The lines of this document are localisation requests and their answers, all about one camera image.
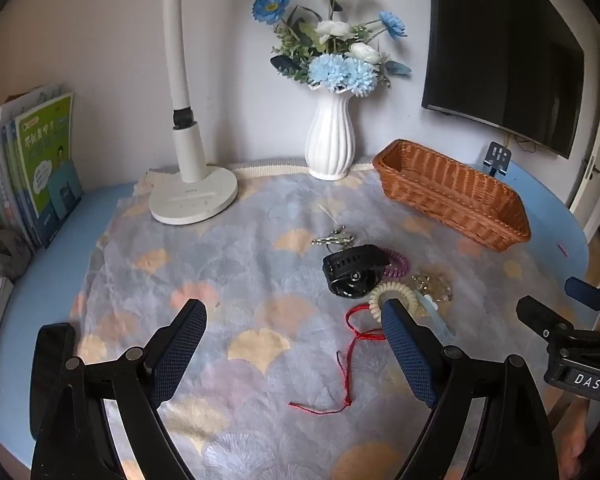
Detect black smart watch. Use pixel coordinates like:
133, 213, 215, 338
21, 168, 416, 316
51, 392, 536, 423
323, 244, 389, 299

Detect red string bracelet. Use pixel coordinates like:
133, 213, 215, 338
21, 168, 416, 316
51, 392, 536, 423
287, 303, 387, 416

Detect white ribbed vase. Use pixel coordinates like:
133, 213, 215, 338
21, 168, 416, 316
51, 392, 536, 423
304, 89, 355, 181

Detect purple spiral hair tie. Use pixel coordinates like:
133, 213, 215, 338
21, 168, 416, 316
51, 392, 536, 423
378, 247, 412, 282

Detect green cover book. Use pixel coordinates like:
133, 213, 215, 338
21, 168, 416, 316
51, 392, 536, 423
15, 92, 83, 247

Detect blue white artificial flowers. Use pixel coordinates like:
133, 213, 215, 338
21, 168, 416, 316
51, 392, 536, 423
251, 0, 412, 98

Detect stack of books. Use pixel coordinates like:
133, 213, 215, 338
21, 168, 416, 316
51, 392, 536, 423
0, 84, 64, 252

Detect fan pattern table cloth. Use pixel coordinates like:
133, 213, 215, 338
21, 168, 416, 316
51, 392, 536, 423
71, 171, 578, 479

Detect black phone stand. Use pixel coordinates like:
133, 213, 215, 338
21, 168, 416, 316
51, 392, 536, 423
483, 142, 512, 177

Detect black wall television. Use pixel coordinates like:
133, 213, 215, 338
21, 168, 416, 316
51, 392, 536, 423
422, 0, 584, 157

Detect light blue plastic clip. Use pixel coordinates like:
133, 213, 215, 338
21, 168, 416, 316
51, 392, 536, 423
415, 292, 455, 342

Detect cream spiral hair tie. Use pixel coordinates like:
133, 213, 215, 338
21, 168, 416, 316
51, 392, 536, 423
367, 282, 420, 324

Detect white desk lamp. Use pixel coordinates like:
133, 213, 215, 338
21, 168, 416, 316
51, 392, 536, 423
148, 0, 238, 226

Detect silver hair clips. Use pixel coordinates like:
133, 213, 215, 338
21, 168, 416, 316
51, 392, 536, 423
311, 226, 355, 247

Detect brown wicker basket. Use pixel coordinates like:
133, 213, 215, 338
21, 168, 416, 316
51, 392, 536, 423
373, 140, 531, 252

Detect crystal bead jewelry pile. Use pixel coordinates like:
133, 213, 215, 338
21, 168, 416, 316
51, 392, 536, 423
410, 271, 453, 304

